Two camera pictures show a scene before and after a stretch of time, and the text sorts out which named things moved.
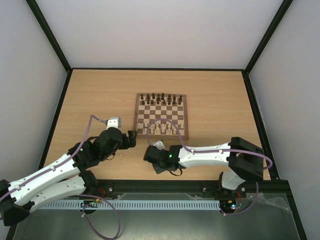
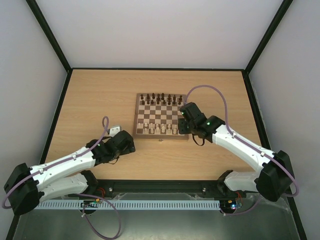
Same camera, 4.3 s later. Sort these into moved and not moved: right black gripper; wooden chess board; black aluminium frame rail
Moved: right black gripper
Not moved: wooden chess board; black aluminium frame rail
